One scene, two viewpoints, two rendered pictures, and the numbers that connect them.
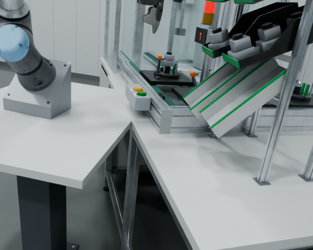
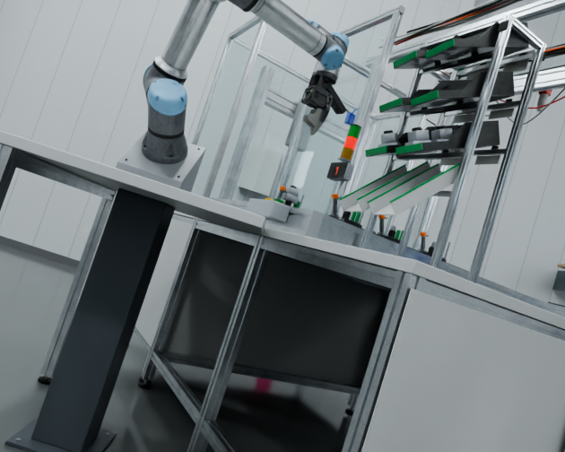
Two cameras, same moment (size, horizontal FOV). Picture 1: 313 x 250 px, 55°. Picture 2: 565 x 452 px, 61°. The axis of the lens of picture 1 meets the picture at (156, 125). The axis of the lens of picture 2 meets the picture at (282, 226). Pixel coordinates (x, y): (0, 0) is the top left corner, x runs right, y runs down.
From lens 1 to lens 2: 0.79 m
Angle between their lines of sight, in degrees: 28
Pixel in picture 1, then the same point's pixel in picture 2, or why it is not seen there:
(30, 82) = (163, 150)
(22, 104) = (143, 173)
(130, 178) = (242, 308)
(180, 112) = (329, 220)
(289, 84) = (463, 172)
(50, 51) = (36, 217)
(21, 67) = (168, 125)
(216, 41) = (387, 140)
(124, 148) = (186, 323)
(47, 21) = not seen: hidden behind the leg
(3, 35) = (163, 85)
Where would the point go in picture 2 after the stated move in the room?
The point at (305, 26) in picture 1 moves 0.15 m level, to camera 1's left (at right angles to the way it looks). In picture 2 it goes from (477, 125) to (431, 106)
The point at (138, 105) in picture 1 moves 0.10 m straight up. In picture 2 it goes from (275, 212) to (284, 184)
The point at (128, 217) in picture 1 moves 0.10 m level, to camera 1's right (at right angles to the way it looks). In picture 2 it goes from (223, 372) to (251, 379)
